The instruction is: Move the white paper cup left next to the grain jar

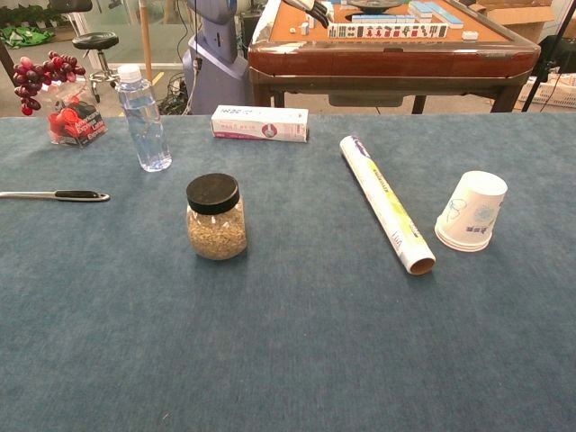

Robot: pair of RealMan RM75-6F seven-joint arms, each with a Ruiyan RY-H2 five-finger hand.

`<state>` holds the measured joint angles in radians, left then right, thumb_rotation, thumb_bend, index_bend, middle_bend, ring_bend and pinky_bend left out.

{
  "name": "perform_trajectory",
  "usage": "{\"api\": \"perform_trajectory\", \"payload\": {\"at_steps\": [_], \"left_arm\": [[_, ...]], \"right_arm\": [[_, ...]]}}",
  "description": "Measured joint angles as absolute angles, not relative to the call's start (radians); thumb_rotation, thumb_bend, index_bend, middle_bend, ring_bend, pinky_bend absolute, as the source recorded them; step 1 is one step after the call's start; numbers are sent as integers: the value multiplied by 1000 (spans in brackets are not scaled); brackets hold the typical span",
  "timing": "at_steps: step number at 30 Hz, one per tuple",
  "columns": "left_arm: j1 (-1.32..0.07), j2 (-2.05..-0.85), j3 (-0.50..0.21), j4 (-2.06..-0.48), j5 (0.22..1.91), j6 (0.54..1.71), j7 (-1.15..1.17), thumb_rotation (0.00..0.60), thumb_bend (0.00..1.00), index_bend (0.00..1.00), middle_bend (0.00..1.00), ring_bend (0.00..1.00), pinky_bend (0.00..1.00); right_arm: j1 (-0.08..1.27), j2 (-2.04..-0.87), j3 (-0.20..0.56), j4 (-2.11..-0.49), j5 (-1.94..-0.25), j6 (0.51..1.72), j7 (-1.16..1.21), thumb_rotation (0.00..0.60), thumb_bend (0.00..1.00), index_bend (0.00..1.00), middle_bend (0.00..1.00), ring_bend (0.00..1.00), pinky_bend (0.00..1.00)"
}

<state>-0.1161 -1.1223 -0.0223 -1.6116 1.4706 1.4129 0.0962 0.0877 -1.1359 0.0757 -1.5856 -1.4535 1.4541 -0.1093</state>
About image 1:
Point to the white paper cup blue print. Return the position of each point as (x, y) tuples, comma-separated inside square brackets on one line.
[(472, 211)]

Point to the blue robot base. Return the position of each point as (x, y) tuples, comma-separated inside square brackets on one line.
[(216, 67)]

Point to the grain jar black lid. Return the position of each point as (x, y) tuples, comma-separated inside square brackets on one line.
[(216, 225)]

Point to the black robot hand on mahjong table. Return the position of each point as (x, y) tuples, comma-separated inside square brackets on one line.
[(317, 11)]

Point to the white toothpaste box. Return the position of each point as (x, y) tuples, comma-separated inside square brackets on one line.
[(252, 123)]

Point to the cling film roll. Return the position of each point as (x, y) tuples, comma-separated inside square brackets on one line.
[(387, 202)]

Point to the clear plastic water bottle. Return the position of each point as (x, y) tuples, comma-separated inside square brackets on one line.
[(144, 126)]

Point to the brown mahjong table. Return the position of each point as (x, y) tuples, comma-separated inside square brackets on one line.
[(387, 63)]

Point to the row of mahjong tiles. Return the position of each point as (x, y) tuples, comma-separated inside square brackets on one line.
[(387, 31)]

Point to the wooden pole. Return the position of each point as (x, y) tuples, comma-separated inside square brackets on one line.
[(146, 40)]

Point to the single white mahjong tile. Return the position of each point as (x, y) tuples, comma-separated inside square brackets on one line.
[(470, 36)]

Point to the black round stool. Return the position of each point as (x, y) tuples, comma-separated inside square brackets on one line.
[(95, 40)]

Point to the dark red grape bunch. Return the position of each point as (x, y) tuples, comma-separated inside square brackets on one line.
[(31, 78)]

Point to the white plastic crate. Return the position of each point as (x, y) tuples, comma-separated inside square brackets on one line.
[(555, 92)]

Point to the black tripod stand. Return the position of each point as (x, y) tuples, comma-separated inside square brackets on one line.
[(546, 58)]

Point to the cardboard box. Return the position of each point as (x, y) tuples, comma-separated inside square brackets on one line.
[(522, 18)]

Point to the green bag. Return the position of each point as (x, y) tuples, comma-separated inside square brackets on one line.
[(22, 36)]

